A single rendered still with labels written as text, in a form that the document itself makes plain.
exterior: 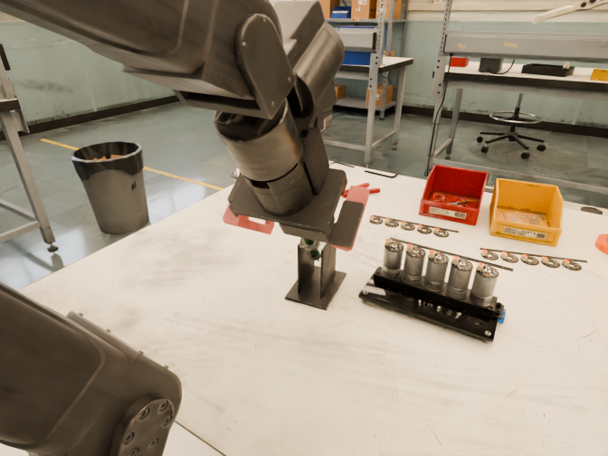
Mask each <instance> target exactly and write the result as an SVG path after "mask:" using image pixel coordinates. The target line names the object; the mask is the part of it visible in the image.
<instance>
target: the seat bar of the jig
mask: <svg viewBox="0 0 608 456"><path fill-rule="evenodd" d="M402 276H403V270H402V269H401V273H400V276H399V277H398V278H387V277H386V276H384V275H383V274H382V267H380V266H379V267H378V268H377V270H376V271H375V273H374V278H373V280H375V281H378V282H381V283H384V284H387V285H390V286H393V287H396V288H398V289H402V290H407V291H410V292H412V293H416V294H419V295H422V296H424V297H427V298H431V299H436V300H439V301H441V302H445V303H448V304H451V305H453V306H456V307H460V308H463V309H467V310H470V311H473V312H477V313H480V314H482V315H485V316H488V317H492V318H493V316H494V312H495V308H496V305H497V300H498V297H495V296H492V299H491V302H490V304H489V305H488V306H480V305H477V304H475V303H473V302H471V301H470V299H469V296H470V289H468V291H467V295H466V297H465V298H463V299H456V298H453V297H451V296H449V295H448V294H447V293H446V286H447V282H444V285H443V289H442V290H440V291H431V290H428V289H426V288H425V287H424V286H423V281H424V276H422V280H421V283H419V284H416V285H412V284H408V283H406V282H404V281H403V280H402Z"/></svg>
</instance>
